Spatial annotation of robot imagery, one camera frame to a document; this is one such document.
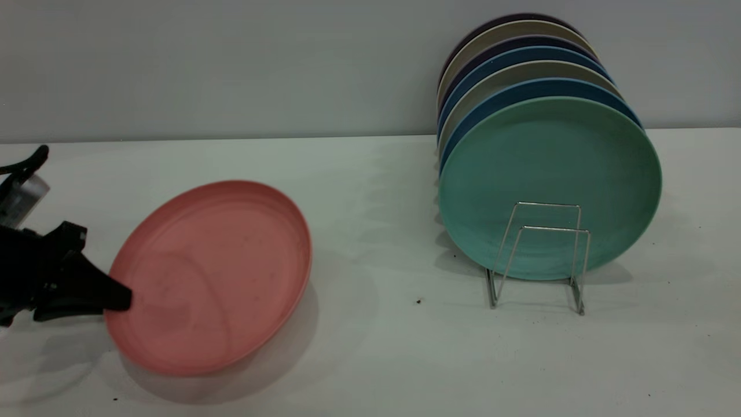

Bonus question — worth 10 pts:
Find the silver wire plate rack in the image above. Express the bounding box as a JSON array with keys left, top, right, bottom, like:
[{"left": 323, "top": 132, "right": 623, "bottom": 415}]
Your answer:
[{"left": 486, "top": 201, "right": 592, "bottom": 317}]

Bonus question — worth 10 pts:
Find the teal plate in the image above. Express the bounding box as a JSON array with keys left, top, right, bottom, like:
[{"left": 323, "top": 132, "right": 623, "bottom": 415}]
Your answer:
[{"left": 438, "top": 96, "right": 663, "bottom": 282}]

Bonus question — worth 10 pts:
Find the dark navy plate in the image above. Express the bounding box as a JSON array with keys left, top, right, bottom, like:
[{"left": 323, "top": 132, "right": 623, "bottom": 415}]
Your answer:
[{"left": 438, "top": 35, "right": 604, "bottom": 116}]

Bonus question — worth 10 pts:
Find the cream plate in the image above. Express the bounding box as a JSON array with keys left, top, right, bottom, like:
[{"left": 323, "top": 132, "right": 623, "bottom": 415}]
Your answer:
[
  {"left": 437, "top": 20, "right": 598, "bottom": 111},
  {"left": 438, "top": 60, "right": 626, "bottom": 156}
]

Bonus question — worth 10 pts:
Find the pink plate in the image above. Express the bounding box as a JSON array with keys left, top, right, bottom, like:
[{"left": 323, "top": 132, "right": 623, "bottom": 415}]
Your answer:
[{"left": 104, "top": 180, "right": 313, "bottom": 377}]

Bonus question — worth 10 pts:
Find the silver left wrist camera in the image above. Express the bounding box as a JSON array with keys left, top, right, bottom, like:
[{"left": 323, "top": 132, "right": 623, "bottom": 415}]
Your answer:
[{"left": 0, "top": 174, "right": 51, "bottom": 230}]

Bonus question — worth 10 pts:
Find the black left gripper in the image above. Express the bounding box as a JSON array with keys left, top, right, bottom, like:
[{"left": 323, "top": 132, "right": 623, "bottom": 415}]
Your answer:
[{"left": 0, "top": 221, "right": 133, "bottom": 326}]

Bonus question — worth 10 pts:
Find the dark purple plate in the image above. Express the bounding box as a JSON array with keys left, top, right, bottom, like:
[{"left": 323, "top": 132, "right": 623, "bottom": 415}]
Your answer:
[{"left": 438, "top": 13, "right": 584, "bottom": 82}]

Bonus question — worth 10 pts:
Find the black left camera cable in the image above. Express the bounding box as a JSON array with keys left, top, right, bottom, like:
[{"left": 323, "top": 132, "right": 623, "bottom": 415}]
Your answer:
[{"left": 0, "top": 145, "right": 50, "bottom": 177}]

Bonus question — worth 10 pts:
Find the blue plate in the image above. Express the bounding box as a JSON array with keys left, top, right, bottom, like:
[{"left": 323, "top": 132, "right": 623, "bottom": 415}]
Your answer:
[
  {"left": 437, "top": 46, "right": 614, "bottom": 140},
  {"left": 439, "top": 78, "right": 645, "bottom": 174}
]

